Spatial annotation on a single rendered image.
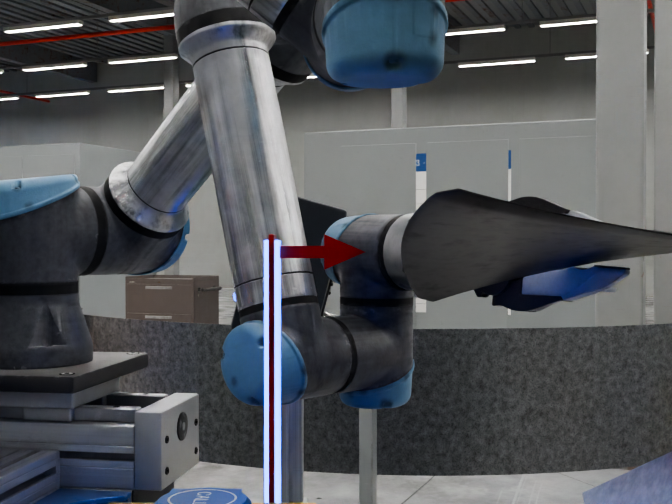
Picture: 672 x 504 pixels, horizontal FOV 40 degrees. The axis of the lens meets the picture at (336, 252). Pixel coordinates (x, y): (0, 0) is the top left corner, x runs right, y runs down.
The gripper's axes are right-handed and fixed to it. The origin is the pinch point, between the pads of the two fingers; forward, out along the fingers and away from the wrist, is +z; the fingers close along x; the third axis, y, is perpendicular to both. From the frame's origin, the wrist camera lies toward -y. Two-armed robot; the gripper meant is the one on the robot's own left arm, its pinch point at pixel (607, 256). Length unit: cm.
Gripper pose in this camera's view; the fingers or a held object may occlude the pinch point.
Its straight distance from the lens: 72.2
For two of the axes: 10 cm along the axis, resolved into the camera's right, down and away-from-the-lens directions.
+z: 6.0, 0.2, -8.0
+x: -0.9, 9.9, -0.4
